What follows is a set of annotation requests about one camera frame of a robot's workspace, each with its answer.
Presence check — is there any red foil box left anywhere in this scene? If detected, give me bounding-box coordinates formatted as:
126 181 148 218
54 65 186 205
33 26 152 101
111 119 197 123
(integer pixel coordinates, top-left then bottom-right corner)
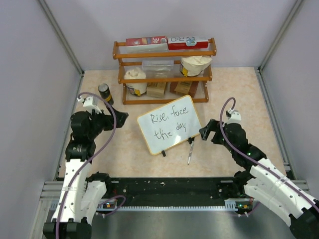
125 36 168 53

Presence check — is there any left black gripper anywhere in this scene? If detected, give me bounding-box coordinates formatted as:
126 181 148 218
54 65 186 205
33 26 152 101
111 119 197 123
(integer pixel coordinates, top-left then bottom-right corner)
87 105 128 139

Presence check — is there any brown packet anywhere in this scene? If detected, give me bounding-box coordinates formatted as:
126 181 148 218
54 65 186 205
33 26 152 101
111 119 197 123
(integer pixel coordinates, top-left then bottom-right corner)
169 81 199 98

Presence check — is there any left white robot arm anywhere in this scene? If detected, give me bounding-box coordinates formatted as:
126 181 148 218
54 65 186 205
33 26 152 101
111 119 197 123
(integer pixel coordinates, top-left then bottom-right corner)
42 108 129 239

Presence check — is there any white bag lower left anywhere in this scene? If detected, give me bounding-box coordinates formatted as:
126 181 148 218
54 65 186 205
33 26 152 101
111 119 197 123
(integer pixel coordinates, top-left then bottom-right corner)
124 67 148 96

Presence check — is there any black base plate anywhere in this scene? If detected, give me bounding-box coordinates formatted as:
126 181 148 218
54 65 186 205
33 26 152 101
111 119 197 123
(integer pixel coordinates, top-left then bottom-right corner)
103 177 247 206

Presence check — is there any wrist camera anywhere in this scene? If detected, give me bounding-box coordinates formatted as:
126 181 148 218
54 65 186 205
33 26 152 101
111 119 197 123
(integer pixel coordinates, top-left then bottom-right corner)
225 109 242 124
77 96 102 114

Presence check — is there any grey slotted cable duct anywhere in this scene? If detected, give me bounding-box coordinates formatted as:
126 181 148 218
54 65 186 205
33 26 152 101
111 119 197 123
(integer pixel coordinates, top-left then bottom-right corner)
50 199 254 211

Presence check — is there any red white wrap box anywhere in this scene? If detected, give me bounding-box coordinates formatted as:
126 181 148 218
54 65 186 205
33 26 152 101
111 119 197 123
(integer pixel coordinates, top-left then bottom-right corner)
167 36 209 50

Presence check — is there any wooden three tier shelf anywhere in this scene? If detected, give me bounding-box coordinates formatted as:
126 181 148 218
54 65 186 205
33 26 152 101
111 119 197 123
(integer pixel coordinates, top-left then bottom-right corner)
112 37 217 105

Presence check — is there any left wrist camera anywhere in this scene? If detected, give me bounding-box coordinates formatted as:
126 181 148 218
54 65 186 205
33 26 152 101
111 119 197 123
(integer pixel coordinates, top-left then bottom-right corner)
77 96 102 114

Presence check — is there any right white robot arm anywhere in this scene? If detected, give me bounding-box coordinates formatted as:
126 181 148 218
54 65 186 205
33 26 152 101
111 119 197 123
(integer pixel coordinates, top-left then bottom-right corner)
199 119 319 239

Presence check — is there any tan cardboard box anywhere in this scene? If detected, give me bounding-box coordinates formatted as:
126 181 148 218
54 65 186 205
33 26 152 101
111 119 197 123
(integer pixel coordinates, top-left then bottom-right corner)
147 82 166 98

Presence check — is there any clear plastic container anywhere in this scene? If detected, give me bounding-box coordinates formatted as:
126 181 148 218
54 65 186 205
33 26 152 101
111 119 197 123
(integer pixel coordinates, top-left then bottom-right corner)
142 60 174 78

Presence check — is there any aluminium frame rail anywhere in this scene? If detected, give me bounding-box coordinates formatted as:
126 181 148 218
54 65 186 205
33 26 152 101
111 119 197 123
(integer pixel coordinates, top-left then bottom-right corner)
40 180 310 200

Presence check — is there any black drink can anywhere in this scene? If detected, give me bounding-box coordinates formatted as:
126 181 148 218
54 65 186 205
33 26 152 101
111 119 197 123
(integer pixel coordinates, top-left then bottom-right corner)
98 83 114 106

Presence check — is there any white bag middle right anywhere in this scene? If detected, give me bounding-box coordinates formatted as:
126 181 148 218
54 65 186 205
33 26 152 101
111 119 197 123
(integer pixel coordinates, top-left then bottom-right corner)
180 56 212 77

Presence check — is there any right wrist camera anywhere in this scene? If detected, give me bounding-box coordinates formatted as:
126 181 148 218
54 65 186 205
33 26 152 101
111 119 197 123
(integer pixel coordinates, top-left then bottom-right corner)
225 109 242 124

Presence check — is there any white bag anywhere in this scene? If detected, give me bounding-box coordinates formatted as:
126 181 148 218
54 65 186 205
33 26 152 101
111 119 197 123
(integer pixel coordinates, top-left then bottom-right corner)
124 67 148 96
180 56 212 77

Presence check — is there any yellow framed whiteboard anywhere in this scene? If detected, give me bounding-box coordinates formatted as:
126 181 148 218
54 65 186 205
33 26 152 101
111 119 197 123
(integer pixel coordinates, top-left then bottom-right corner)
137 95 202 155

